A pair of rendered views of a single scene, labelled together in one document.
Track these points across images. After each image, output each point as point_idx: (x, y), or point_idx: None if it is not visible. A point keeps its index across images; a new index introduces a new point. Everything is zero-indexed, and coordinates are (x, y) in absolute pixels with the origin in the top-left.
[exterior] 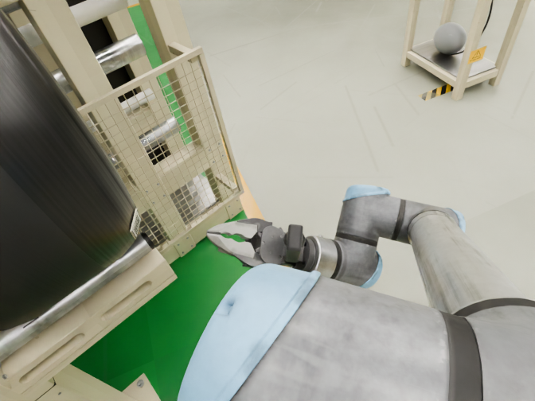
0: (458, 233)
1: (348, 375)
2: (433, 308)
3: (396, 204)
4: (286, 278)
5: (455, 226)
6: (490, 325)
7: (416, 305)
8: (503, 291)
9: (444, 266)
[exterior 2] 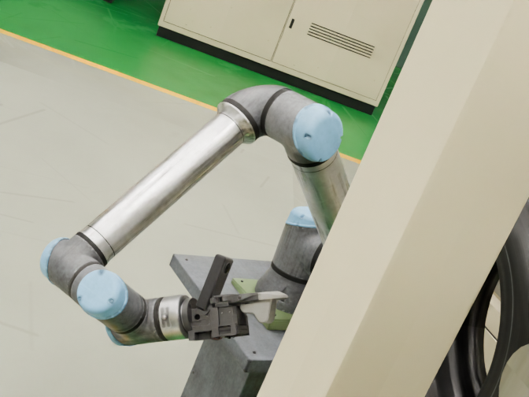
0: (143, 184)
1: (308, 98)
2: (271, 104)
3: (95, 265)
4: (310, 110)
5: (119, 202)
6: (266, 94)
7: (279, 102)
8: (216, 124)
9: (201, 157)
